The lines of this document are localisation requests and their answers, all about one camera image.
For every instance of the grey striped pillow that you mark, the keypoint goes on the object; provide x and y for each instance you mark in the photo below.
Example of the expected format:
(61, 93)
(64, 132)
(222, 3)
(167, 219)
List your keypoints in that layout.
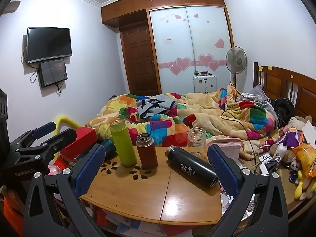
(259, 91)

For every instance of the brown wooden door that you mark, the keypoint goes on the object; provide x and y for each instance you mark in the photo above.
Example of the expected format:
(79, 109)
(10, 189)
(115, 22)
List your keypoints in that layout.
(139, 61)

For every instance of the teal cup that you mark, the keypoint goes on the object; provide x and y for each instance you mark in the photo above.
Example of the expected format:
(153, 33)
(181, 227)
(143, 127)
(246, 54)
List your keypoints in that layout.
(108, 147)

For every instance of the red box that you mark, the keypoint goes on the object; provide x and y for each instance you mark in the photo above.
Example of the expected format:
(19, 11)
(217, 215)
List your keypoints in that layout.
(79, 142)

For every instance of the black insulated cup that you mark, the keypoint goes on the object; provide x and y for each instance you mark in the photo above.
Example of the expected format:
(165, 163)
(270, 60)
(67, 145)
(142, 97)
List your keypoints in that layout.
(191, 166)

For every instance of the orange snack bag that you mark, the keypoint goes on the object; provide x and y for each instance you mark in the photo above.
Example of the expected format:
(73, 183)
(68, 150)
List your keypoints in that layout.
(306, 158)

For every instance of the pink notebook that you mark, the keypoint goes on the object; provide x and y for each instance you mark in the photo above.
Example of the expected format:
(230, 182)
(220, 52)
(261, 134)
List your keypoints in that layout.
(229, 150)

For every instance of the standing electric fan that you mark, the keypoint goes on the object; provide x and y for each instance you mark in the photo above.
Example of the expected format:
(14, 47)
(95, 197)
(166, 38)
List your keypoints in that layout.
(236, 60)

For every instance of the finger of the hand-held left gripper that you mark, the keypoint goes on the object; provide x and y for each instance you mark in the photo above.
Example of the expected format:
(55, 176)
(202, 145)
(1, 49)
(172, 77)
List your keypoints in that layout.
(63, 136)
(43, 129)

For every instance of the beige plush toy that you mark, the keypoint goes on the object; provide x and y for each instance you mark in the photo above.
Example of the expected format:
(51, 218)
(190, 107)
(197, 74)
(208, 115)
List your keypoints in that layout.
(298, 121)

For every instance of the brown tall cup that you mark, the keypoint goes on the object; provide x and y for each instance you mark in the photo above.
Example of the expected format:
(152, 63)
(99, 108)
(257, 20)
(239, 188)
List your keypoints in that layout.
(147, 153)

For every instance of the white air conditioner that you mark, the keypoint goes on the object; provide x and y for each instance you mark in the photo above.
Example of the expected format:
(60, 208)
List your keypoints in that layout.
(13, 6)

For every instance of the colourful patchwork blanket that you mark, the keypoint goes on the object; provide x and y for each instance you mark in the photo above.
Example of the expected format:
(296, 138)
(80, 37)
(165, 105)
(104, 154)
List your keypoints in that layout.
(209, 111)

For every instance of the small black wall monitor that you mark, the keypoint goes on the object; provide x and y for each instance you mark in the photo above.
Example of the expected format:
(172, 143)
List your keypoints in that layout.
(53, 72)

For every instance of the black wall television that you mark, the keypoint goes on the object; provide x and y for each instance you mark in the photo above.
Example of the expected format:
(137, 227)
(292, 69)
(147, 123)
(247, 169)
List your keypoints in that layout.
(49, 44)

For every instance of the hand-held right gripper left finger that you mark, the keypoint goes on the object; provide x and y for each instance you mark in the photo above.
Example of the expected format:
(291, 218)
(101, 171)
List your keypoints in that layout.
(88, 171)

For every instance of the small white cabinet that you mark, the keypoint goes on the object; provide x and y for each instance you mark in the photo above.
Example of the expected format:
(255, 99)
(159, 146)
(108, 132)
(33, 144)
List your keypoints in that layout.
(205, 84)

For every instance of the white power strip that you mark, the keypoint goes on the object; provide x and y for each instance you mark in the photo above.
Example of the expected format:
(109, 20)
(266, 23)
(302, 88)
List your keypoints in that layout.
(265, 159)

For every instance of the small white bottle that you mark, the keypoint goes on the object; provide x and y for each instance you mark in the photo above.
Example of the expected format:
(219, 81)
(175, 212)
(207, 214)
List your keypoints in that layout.
(282, 150)

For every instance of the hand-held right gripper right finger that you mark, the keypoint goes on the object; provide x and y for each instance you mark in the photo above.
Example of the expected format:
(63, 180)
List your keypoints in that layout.
(224, 171)

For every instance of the grey and black garment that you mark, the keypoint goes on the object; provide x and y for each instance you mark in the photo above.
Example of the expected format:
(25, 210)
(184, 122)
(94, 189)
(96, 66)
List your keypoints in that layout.
(154, 105)

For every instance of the yellow plush toy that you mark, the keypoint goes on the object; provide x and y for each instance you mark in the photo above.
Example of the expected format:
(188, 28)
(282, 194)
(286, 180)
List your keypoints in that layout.
(302, 185)

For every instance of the green tall cup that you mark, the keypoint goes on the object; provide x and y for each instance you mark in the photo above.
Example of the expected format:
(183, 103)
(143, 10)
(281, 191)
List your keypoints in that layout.
(123, 143)

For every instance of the black cloth bag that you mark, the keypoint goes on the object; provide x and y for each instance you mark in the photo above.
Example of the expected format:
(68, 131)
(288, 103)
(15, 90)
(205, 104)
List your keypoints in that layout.
(284, 109)

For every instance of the wooden bed headboard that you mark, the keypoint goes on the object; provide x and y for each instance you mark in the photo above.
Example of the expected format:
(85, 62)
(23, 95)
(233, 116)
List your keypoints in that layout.
(284, 81)

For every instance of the wooden wardrobe with heart stickers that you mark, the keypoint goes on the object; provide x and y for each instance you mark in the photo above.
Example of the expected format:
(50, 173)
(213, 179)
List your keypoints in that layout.
(172, 42)

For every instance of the clear glass cup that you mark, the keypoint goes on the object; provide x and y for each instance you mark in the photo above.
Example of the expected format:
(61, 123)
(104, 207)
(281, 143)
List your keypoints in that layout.
(196, 140)

